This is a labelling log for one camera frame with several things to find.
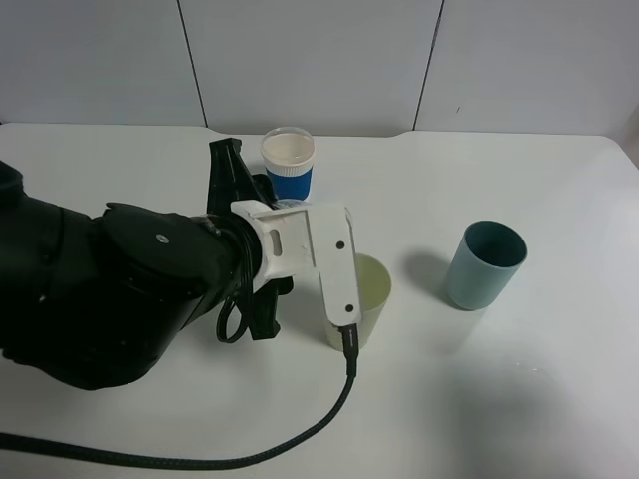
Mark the teal blue plastic cup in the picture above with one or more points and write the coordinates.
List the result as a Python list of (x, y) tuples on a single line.
[(487, 258)]

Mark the clear bottle green label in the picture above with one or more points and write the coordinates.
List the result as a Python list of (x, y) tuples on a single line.
[(284, 204)]

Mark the pale yellow plastic cup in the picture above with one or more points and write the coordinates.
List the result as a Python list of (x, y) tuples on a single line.
[(374, 288)]

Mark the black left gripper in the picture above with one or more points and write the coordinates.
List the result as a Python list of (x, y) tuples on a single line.
[(230, 181)]

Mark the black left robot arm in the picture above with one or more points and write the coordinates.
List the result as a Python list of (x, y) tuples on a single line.
[(95, 302)]

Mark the blue sleeved white cup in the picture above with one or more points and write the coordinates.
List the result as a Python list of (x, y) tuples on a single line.
[(288, 154)]

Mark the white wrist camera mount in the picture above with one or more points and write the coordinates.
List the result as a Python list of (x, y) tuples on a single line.
[(307, 238)]

